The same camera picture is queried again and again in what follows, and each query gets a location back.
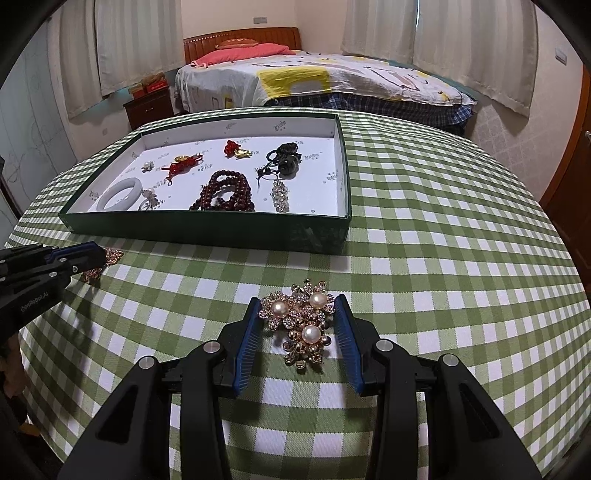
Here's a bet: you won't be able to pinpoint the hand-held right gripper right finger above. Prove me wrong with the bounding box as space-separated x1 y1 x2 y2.
333 295 542 480

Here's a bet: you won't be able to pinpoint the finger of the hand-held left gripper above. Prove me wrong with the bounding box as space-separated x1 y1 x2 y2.
0 241 105 273
0 255 101 296

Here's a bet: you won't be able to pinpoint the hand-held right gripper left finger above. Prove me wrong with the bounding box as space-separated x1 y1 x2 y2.
58 296 264 480

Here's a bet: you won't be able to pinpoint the rose gold brooch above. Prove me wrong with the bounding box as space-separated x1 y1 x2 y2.
81 247 125 283

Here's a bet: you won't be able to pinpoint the pearl flower brooch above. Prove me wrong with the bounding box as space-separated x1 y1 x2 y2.
261 279 334 372

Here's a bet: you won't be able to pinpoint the green jewelry box tray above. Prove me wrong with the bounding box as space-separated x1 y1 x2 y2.
59 113 353 255

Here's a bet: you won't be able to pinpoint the red knot charm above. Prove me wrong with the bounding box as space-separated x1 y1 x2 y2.
165 154 205 186

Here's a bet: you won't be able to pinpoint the dark red bead necklace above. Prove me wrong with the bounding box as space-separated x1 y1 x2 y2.
188 170 256 213

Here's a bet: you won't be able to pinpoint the red and gold charm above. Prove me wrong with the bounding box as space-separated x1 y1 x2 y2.
224 139 252 160

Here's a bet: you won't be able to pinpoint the black cord pendant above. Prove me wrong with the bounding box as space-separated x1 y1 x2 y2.
256 143 303 182

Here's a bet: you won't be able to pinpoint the white jade bangle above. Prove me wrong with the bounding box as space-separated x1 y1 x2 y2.
96 179 141 213

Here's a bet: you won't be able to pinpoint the green checkered tablecloth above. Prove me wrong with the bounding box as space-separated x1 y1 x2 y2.
4 108 580 480

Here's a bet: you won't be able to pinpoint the pale grey sliding door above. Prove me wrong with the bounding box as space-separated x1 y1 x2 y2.
0 23 79 217

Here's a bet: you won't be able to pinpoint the dark wooden nightstand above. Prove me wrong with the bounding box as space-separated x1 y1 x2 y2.
123 88 175 131

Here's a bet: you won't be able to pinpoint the red boxes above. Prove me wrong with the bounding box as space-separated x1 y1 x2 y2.
128 74 168 98

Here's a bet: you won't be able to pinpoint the white curtain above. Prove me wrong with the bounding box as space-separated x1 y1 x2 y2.
341 0 539 116
60 0 185 118

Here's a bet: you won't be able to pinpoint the pink pillow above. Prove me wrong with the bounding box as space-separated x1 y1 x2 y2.
191 44 296 69

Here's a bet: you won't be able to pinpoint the bed with printed sheet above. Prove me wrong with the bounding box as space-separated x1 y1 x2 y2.
174 50 478 134

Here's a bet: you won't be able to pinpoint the wooden door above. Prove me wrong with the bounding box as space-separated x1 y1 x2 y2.
539 65 591 237

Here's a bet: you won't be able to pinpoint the wooden headboard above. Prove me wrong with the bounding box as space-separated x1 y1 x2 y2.
184 27 303 63

